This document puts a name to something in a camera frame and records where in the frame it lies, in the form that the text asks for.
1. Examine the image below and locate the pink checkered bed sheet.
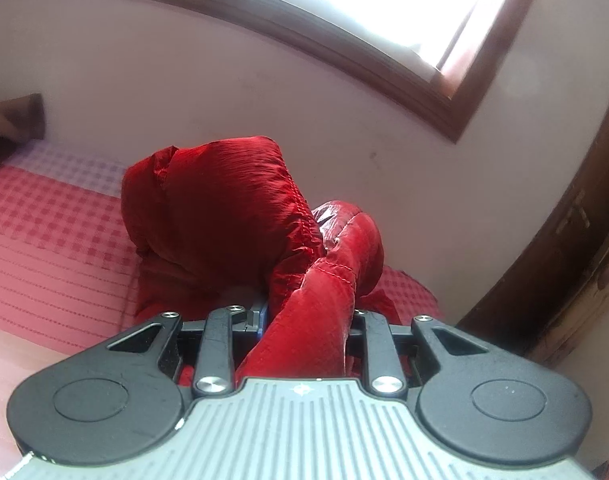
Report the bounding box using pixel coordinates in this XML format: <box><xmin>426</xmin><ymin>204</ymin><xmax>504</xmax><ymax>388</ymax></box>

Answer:
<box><xmin>0</xmin><ymin>140</ymin><xmax>443</xmax><ymax>461</ymax></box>

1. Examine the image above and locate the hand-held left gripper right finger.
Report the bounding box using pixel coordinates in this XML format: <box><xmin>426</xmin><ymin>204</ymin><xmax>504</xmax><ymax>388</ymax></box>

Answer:
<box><xmin>353</xmin><ymin>310</ymin><xmax>489</xmax><ymax>399</ymax></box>

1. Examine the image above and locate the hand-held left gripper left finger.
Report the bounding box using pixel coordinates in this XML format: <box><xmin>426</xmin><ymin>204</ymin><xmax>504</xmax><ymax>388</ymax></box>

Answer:
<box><xmin>107</xmin><ymin>300</ymin><xmax>268</xmax><ymax>399</ymax></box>

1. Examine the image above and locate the red puffer jacket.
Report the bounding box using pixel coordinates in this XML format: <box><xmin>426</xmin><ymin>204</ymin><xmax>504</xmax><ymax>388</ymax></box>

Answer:
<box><xmin>120</xmin><ymin>135</ymin><xmax>400</xmax><ymax>388</ymax></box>

